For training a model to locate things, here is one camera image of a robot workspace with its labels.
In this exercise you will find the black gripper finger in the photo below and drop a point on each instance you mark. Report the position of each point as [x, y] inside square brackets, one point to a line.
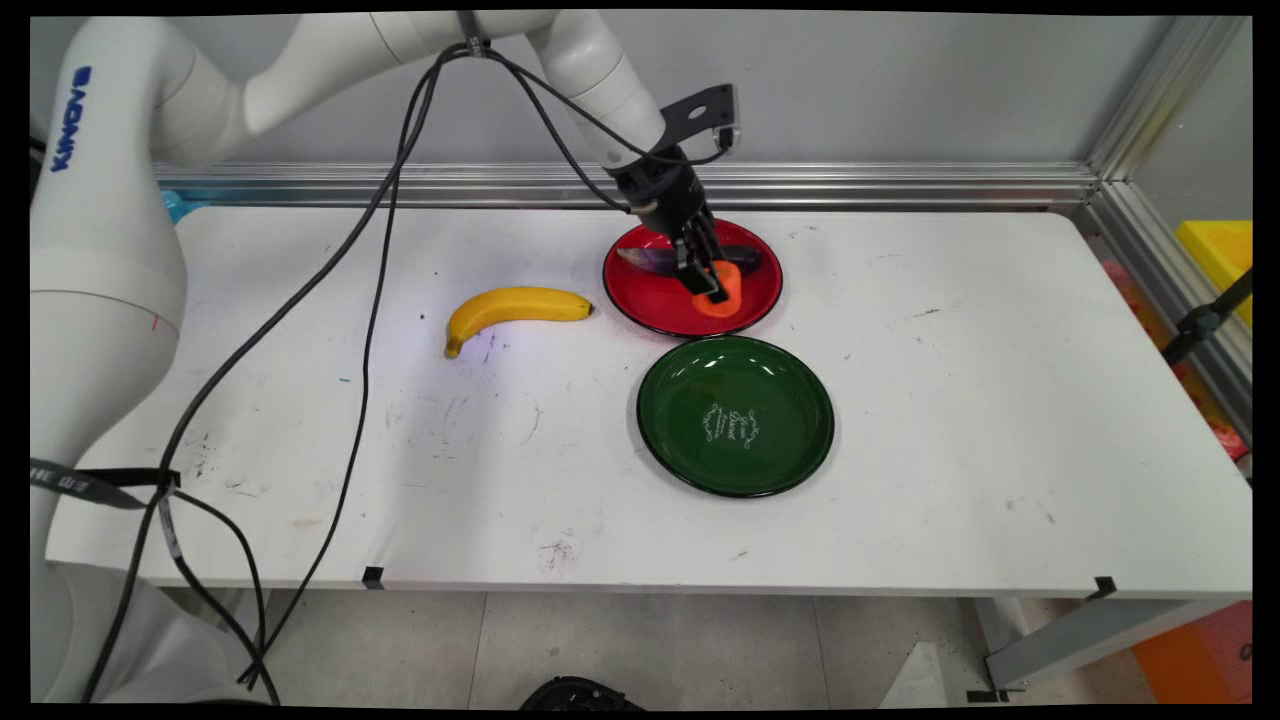
[715, 262]
[689, 258]

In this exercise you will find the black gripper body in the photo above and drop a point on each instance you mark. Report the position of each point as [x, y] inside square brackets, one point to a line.
[665, 190]

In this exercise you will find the orange carrot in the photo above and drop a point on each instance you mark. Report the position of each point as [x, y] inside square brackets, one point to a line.
[722, 300]

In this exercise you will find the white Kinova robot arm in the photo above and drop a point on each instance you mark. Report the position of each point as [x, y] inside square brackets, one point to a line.
[100, 250]

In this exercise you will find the purple eggplant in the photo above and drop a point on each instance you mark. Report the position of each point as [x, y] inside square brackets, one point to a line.
[650, 258]

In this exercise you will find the red enamel plate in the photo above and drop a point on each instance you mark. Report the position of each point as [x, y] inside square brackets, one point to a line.
[650, 295]

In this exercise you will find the green enamel plate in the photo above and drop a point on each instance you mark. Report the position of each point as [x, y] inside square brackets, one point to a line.
[735, 415]

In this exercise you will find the yellow banana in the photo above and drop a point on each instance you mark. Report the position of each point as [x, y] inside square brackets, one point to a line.
[515, 303]

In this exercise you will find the black tape marker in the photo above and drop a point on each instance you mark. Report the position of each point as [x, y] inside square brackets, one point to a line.
[1104, 587]
[373, 578]

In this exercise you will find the black round floor object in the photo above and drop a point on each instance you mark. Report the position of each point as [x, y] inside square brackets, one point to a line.
[580, 695]

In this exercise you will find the blue tape piece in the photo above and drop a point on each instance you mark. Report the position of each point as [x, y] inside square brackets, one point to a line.
[178, 205]

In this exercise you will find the black clamp stand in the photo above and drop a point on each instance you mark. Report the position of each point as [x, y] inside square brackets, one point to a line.
[1200, 322]

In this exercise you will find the yellow plastic box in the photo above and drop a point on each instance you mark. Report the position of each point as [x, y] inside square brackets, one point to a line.
[1222, 255]

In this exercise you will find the grey table leg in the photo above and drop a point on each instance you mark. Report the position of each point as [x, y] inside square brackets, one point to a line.
[1085, 635]

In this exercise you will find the orange box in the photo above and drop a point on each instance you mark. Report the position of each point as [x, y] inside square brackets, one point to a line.
[1195, 655]

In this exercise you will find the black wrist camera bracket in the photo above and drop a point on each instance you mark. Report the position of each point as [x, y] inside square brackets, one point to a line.
[705, 108]

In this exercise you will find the aluminium frame rail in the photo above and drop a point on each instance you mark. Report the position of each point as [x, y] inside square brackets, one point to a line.
[850, 183]
[1150, 120]

